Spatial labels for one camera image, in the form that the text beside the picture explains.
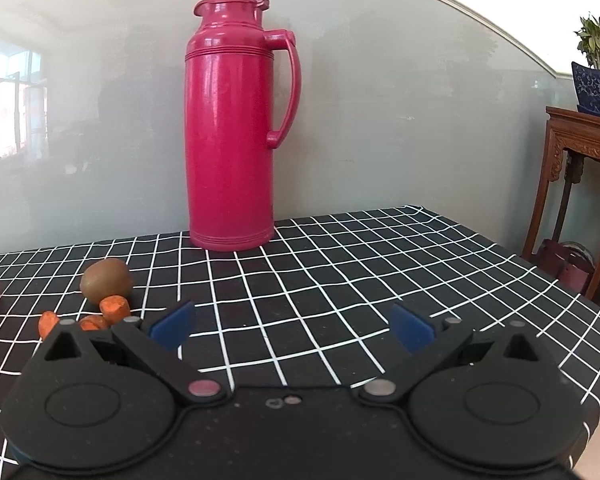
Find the pink thermos jug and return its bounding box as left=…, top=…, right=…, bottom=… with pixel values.
left=185, top=0, right=302, bottom=250

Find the dark red container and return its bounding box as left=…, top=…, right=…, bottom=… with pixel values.
left=537, top=239, right=596, bottom=293

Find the green plant in blue pot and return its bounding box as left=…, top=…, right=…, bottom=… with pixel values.
left=571, top=12, right=600, bottom=121

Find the black checked tablecloth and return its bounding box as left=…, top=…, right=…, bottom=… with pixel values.
left=0, top=204, right=600, bottom=480

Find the brown kiwi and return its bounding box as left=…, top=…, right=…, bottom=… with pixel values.
left=79, top=258, right=133, bottom=306

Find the carved wooden stand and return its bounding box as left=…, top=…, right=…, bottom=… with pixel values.
left=522, top=105, right=600, bottom=306

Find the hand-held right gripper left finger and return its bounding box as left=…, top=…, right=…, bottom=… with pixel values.
left=40, top=299, right=231, bottom=408

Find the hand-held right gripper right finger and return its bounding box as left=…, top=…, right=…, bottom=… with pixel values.
left=357, top=303, right=548, bottom=407

